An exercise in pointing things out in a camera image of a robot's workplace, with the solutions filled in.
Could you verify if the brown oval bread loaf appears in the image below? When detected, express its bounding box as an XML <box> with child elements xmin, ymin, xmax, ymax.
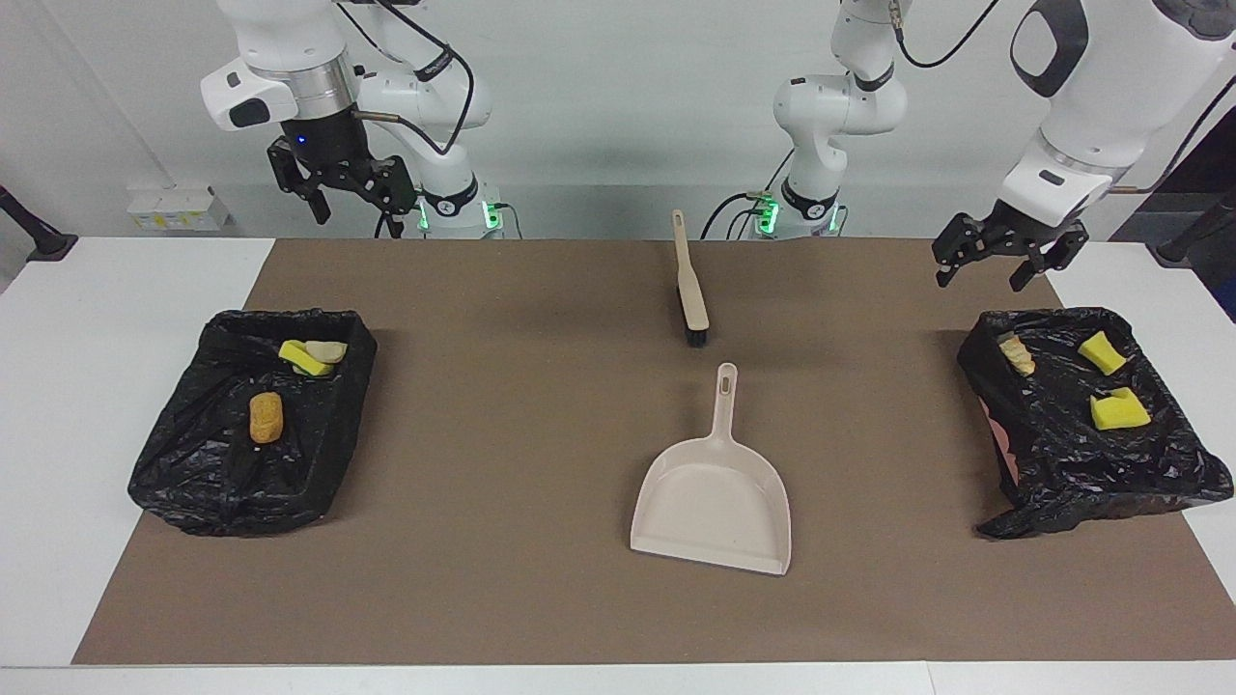
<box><xmin>249</xmin><ymin>391</ymin><xmax>285</xmax><ymax>445</ymax></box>

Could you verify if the pink bin with black bag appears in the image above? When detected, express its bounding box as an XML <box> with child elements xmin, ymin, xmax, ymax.
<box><xmin>956</xmin><ymin>306</ymin><xmax>1235</xmax><ymax>540</ymax></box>

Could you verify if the small yellow sponge wedge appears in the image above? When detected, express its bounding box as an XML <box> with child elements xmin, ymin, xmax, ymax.
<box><xmin>1077</xmin><ymin>331</ymin><xmax>1128</xmax><ymax>376</ymax></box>

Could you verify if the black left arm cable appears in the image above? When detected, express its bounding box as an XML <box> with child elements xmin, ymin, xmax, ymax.
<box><xmin>893</xmin><ymin>0</ymin><xmax>1236</xmax><ymax>197</ymax></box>

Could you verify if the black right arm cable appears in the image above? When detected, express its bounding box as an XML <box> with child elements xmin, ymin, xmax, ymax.
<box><xmin>333</xmin><ymin>0</ymin><xmax>476</xmax><ymax>157</ymax></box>

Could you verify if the blocky yellow sponge piece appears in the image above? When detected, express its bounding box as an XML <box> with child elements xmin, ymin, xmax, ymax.
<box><xmin>278</xmin><ymin>340</ymin><xmax>335</xmax><ymax>377</ymax></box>

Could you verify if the black base cable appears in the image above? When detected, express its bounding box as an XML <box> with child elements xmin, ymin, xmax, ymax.
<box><xmin>374</xmin><ymin>186</ymin><xmax>426</xmax><ymax>239</ymax></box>
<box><xmin>700</xmin><ymin>190</ymin><xmax>773</xmax><ymax>240</ymax></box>

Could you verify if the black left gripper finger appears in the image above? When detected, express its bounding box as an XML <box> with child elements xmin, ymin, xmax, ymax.
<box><xmin>932</xmin><ymin>212</ymin><xmax>996</xmax><ymax>288</ymax></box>
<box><xmin>1009</xmin><ymin>222</ymin><xmax>1090</xmax><ymax>292</ymax></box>

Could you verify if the beige plastic dustpan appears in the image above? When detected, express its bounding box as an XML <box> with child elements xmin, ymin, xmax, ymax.
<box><xmin>630</xmin><ymin>362</ymin><xmax>793</xmax><ymax>577</ymax></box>

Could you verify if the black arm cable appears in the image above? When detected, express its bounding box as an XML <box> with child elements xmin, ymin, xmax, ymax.
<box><xmin>333</xmin><ymin>0</ymin><xmax>476</xmax><ymax>157</ymax></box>
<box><xmin>893</xmin><ymin>0</ymin><xmax>1236</xmax><ymax>197</ymax></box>

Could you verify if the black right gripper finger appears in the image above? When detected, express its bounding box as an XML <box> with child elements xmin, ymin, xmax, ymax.
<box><xmin>362</xmin><ymin>154</ymin><xmax>418</xmax><ymax>237</ymax></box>
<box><xmin>267</xmin><ymin>137</ymin><xmax>331</xmax><ymax>226</ymax></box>

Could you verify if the brown paper table mat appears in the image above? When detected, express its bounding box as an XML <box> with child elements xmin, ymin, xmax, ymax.
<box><xmin>72</xmin><ymin>238</ymin><xmax>1236</xmax><ymax>667</ymax></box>

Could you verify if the beige brush with black bristles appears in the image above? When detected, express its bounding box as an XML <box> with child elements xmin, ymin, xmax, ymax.
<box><xmin>671</xmin><ymin>209</ymin><xmax>711</xmax><ymax>347</ymax></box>

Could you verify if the white box on table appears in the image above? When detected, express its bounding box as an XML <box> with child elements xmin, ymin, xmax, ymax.
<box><xmin>126</xmin><ymin>183</ymin><xmax>231</xmax><ymax>233</ymax></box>

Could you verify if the arched yellow sponge piece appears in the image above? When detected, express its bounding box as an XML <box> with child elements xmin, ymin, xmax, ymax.
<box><xmin>1089</xmin><ymin>389</ymin><xmax>1152</xmax><ymax>431</ymax></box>

